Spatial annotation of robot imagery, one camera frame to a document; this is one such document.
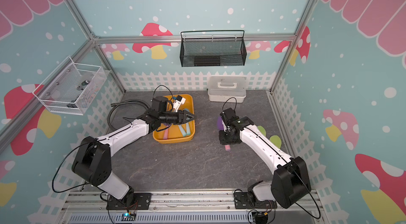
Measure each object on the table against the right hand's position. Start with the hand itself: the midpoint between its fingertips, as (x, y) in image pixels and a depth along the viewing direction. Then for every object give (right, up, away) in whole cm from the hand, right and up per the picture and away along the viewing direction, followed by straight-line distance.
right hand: (224, 139), depth 83 cm
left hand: (-16, +10, -2) cm, 19 cm away
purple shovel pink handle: (-34, +1, +12) cm, 36 cm away
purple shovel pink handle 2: (-2, +7, -5) cm, 9 cm away
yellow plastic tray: (-29, +1, +14) cm, 32 cm away
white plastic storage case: (+3, +29, +23) cm, 38 cm away
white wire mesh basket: (-74, +26, -7) cm, 79 cm away
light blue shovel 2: (-24, +3, +14) cm, 28 cm away
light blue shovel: (-21, +6, +17) cm, 27 cm away
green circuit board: (-46, -34, -10) cm, 58 cm away
